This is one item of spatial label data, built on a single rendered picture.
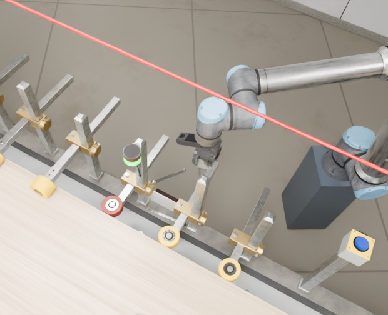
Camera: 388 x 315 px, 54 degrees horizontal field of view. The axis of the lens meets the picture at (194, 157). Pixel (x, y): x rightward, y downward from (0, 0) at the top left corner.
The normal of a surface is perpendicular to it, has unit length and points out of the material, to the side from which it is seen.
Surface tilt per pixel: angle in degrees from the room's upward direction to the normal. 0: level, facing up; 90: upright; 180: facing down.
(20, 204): 0
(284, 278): 0
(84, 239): 0
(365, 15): 90
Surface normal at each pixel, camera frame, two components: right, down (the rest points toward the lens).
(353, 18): -0.47, 0.73
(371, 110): 0.08, -0.52
